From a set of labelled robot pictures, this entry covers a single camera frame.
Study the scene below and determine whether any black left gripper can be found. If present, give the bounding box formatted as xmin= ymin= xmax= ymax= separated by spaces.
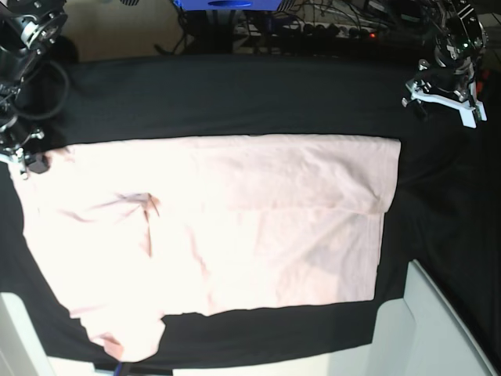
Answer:
xmin=402 ymin=58 xmax=488 ymax=128

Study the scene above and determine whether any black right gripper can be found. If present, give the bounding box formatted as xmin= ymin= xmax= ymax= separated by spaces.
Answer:
xmin=1 ymin=114 xmax=50 ymax=180

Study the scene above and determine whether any pink T-shirt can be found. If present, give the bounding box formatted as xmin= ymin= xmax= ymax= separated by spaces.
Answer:
xmin=9 ymin=135 xmax=401 ymax=361

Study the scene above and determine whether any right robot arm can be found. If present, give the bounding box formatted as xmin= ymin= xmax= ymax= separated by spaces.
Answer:
xmin=1 ymin=0 xmax=70 ymax=179

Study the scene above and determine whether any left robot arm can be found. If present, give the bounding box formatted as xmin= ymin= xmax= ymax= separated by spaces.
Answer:
xmin=402 ymin=1 xmax=487 ymax=128

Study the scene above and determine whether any orange black clamp right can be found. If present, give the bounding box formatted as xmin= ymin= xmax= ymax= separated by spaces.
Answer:
xmin=475 ymin=69 xmax=490 ymax=101

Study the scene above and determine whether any black table cloth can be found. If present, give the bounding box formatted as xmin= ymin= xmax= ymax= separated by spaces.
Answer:
xmin=0 ymin=54 xmax=501 ymax=373

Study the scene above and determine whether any white bin left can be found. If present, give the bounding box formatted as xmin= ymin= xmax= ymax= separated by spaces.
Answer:
xmin=1 ymin=293 xmax=97 ymax=376

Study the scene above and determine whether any white bin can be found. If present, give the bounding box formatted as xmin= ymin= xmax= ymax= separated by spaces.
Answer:
xmin=367 ymin=259 xmax=501 ymax=376
xmin=1 ymin=293 xmax=97 ymax=376

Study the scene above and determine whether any blue box with hole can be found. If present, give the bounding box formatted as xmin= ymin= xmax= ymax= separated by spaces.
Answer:
xmin=174 ymin=0 xmax=281 ymax=11

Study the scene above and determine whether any orange blue clamp bottom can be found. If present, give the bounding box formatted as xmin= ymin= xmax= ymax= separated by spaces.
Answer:
xmin=113 ymin=363 xmax=131 ymax=376

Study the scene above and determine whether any white bin right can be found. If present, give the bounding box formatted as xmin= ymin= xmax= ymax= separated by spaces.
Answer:
xmin=367 ymin=259 xmax=501 ymax=376

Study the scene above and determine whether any black power strip with cables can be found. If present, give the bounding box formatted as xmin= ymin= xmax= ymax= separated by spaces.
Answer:
xmin=234 ymin=14 xmax=379 ymax=41

